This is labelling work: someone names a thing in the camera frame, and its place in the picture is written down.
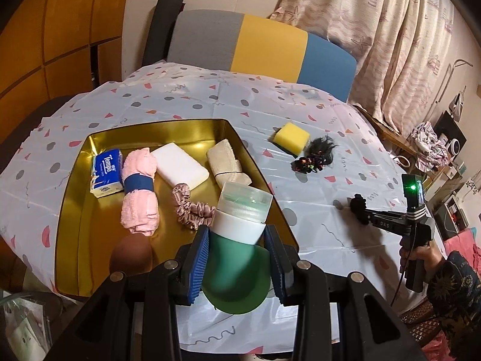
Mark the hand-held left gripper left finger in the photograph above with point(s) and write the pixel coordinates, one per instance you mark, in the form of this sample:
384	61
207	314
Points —
199	263

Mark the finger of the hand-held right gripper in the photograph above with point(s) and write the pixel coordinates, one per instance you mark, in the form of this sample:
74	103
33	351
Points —
383	218

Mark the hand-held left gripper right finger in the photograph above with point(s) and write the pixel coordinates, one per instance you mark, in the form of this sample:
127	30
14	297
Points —
272	263

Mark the green bottle white cap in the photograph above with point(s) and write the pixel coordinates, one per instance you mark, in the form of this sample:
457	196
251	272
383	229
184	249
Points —
233	263

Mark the pink satin scrunchie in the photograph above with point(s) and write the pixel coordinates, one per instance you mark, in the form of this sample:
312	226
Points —
191	210

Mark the brown round makeup sponge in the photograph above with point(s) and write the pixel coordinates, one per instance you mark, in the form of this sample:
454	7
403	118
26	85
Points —
131	255

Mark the pink towel blue band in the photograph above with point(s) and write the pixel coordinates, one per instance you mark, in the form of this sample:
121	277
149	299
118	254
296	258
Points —
137	210

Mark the beige towel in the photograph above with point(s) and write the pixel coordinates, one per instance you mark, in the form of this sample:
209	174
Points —
225	161

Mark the gold metal tray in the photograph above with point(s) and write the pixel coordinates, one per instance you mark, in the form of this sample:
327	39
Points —
94	240

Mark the person's right forearm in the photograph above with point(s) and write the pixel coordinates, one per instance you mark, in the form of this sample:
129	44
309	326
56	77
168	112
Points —
454	293

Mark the person's right hand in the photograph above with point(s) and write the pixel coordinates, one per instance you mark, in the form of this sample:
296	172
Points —
436	255

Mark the red blanket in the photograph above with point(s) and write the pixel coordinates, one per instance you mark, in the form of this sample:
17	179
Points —
466	238

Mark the wooden side table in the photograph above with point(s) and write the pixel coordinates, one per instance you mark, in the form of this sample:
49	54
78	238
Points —
387	131

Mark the pile of patterned clothes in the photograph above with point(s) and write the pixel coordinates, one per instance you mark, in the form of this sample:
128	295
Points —
428	143

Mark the black braided hair piece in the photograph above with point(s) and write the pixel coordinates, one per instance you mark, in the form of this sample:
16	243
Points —
315	158

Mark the white soap bar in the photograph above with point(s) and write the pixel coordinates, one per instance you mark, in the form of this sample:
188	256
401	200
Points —
180	165

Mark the yellow sponge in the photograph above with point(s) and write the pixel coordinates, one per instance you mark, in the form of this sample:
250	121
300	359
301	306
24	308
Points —
291	135

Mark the blue tissue packet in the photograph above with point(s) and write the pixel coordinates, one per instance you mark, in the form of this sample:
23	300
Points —
107	173

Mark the clothes iron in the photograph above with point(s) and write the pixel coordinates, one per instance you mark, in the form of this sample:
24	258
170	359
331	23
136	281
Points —
459	101

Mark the patterned plastic tablecloth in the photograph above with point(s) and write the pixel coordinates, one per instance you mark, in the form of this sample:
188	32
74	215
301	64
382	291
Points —
263	101

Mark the glass side table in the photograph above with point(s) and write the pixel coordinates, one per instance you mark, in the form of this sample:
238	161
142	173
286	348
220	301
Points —
22	327

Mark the pink patterned curtain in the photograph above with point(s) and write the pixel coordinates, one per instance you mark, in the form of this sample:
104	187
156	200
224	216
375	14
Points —
375	26

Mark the grey yellow blue chair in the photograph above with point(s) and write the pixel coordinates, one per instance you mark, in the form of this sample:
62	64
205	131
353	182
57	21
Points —
270	45

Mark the wooden cabinet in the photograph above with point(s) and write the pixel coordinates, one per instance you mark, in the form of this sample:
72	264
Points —
56	26

